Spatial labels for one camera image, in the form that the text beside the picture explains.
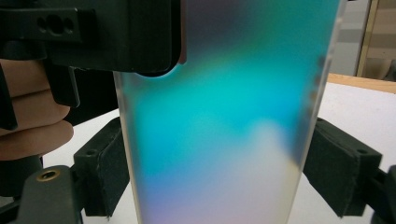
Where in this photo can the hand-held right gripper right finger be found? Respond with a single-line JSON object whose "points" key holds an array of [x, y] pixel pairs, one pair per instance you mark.
{"points": [[339, 174]]}

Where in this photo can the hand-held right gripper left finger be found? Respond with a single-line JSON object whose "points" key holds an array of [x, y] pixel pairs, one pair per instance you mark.
{"points": [[102, 168]]}

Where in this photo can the beige wooden desk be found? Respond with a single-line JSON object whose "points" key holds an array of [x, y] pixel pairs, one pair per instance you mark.
{"points": [[381, 31]]}

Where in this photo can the iridescent smartphone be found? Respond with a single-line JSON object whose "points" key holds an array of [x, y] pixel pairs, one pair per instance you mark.
{"points": [[218, 124]]}

